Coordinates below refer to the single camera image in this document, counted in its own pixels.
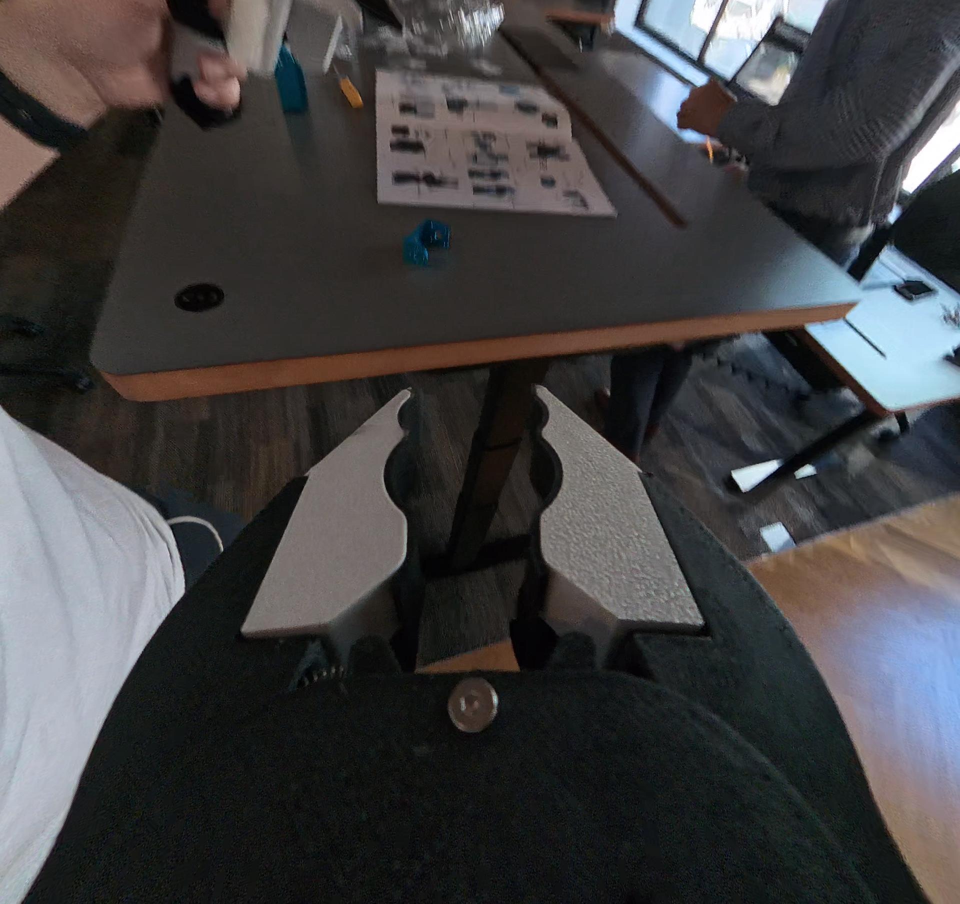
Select printed instruction booklet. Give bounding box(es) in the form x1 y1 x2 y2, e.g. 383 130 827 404
375 67 618 219

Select long blue U bracket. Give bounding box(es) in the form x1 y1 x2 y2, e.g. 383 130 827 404
273 41 310 114

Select small blue U bracket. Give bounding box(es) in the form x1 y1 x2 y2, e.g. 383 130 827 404
402 219 453 269

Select grey wooden-edged desk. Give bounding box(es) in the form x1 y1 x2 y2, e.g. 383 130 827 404
731 244 960 494

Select person's left forearm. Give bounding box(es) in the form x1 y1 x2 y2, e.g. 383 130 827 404
0 120 63 215

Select large paned window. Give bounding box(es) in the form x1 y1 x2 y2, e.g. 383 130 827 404
637 0 960 193

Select crumpled clear plastic wrap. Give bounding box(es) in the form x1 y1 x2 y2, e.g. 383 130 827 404
397 0 507 58

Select person's left hand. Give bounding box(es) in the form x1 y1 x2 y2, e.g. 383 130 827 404
0 0 250 125

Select black wrist strap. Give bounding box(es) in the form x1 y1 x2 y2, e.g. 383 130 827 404
0 67 95 153

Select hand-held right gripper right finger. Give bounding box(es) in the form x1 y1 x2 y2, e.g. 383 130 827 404
516 385 706 669

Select person's dark trousers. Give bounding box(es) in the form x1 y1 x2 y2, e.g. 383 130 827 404
138 487 249 590

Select thin white cable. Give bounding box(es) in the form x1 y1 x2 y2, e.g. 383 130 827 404
168 516 226 554

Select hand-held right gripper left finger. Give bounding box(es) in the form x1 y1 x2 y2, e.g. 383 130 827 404
240 388 421 671

